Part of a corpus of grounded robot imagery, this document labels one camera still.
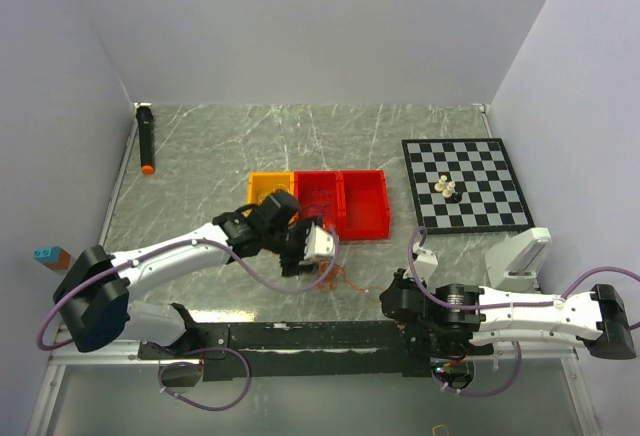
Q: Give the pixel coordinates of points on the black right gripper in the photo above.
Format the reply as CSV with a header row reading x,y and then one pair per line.
x,y
400,280

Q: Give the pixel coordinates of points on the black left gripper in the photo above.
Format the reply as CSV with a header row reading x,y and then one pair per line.
x,y
291,266

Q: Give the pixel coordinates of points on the yellow plastic bin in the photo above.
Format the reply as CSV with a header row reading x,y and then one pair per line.
x,y
261,184

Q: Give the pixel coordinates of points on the red plastic bin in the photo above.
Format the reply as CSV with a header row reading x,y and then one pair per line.
x,y
319,193
366,206

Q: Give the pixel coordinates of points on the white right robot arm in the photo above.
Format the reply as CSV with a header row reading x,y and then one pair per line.
x,y
459,320

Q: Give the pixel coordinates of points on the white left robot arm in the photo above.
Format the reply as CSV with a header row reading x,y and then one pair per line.
x,y
101,297

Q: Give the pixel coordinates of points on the black chess piece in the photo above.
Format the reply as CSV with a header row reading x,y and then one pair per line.
x,y
455,197

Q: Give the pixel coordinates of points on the white plastic stand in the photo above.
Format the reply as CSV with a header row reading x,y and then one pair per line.
x,y
513,264

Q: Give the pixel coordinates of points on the cream chess pawn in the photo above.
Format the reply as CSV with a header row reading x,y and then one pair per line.
x,y
449,190

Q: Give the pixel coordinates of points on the cream chess piece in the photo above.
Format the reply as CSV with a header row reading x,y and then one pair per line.
x,y
441,184

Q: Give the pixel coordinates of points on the black white chessboard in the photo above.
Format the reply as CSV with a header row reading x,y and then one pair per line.
x,y
492,199

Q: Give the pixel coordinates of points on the black marker orange cap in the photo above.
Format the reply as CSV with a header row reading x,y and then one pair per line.
x,y
145,120

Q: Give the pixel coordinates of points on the blue orange block tower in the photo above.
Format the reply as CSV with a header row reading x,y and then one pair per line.
x,y
54,258

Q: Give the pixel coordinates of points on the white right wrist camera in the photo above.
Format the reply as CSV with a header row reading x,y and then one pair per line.
x,y
425,262

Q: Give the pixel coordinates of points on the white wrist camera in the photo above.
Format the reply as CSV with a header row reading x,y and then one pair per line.
x,y
425,262
319,245

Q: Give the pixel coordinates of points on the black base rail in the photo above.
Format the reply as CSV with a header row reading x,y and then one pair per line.
x,y
315,349

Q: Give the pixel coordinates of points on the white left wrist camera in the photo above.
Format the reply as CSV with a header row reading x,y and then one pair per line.
x,y
319,245

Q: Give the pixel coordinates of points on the aluminium frame rail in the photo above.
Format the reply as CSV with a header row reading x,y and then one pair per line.
x,y
120,352

